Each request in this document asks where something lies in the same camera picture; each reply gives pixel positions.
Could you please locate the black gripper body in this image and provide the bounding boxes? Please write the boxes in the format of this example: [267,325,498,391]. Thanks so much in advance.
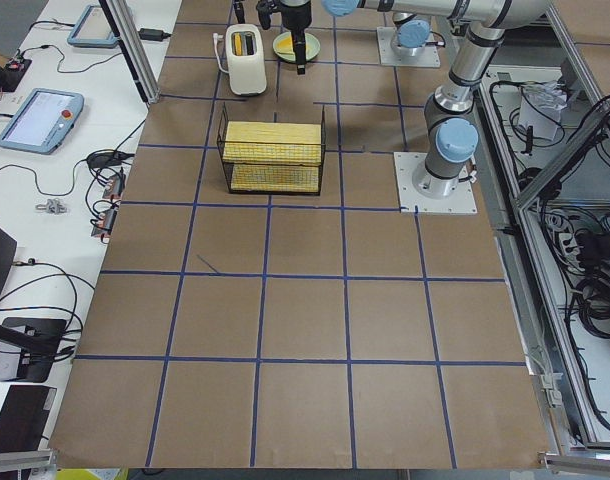
[278,0,312,37]

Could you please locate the white toaster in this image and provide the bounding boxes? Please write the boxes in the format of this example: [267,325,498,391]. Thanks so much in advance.
[225,24,267,96]

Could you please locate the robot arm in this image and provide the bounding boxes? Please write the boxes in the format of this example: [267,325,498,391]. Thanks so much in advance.
[255,0,431,52]
[323,0,551,200]

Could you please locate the bread slice in toaster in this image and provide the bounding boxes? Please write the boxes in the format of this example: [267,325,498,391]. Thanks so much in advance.
[232,32,243,56]

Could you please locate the triangular bread on plate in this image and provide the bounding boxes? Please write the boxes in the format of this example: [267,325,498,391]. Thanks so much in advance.
[273,36,294,55]

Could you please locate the light green plate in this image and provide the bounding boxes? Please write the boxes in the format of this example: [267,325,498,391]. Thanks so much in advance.
[272,31,321,64]

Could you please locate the black power adapter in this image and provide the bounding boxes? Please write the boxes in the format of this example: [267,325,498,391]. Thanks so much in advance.
[138,28,170,42]

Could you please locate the wooden shelf board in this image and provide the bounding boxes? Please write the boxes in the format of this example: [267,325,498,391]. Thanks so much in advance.
[222,121,322,192]

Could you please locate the far blue teach pendant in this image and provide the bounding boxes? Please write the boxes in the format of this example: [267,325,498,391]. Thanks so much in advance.
[67,5,118,49]

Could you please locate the blue teach pendant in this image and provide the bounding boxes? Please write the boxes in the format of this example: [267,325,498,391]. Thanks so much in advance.
[0,88,85,155]
[67,5,118,49]

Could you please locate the near blue teach pendant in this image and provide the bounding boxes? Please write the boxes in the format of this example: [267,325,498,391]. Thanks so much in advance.
[0,88,85,155]

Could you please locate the white toaster power cable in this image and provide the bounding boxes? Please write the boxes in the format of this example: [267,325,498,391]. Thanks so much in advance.
[212,32,231,75]

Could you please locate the aluminium frame post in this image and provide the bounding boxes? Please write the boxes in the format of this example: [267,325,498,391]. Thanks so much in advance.
[99,0,160,105]

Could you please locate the black wire basket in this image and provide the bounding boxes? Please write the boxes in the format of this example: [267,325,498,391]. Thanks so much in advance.
[216,102,328,197]

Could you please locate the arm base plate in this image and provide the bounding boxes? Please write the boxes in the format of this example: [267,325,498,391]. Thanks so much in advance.
[376,27,441,68]
[393,152,478,215]

